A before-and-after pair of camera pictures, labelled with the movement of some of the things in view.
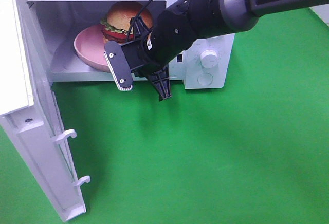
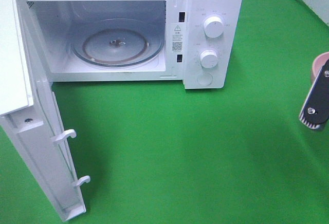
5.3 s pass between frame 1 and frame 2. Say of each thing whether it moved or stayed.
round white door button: stayed
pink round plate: moved
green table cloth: stayed
